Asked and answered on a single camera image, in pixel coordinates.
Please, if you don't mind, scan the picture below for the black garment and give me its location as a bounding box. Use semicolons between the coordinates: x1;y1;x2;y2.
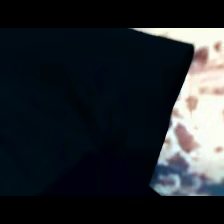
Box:
0;27;195;197

